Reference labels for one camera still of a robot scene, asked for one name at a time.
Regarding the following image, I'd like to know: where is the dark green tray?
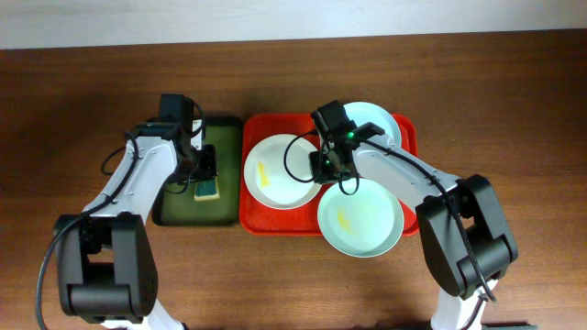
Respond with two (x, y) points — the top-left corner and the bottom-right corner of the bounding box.
(151, 116), (243, 226)

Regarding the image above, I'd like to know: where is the red tray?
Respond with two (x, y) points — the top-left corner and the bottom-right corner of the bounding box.
(238, 113), (419, 237)

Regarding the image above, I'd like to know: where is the white plate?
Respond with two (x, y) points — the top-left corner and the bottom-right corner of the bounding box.
(243, 134), (321, 210)

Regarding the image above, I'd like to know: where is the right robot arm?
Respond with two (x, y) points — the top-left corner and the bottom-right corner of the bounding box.
(316, 122), (518, 329)

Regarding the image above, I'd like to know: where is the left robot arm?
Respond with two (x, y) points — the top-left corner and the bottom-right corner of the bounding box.
(51, 120), (205, 329)

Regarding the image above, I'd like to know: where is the light blue plate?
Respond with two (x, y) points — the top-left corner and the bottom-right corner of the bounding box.
(321, 102), (402, 150)

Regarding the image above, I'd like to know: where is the light green plate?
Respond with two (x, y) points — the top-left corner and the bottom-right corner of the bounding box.
(317, 179), (404, 259)

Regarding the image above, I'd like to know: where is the green yellow sponge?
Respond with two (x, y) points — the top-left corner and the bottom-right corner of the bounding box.
(194, 178), (220, 202)

